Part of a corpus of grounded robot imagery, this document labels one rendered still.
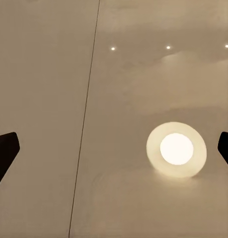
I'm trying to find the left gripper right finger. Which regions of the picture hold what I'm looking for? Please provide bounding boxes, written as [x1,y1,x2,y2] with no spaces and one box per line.
[218,131,228,164]

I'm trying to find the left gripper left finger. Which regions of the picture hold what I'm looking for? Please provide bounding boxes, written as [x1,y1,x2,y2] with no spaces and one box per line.
[0,132,20,182]

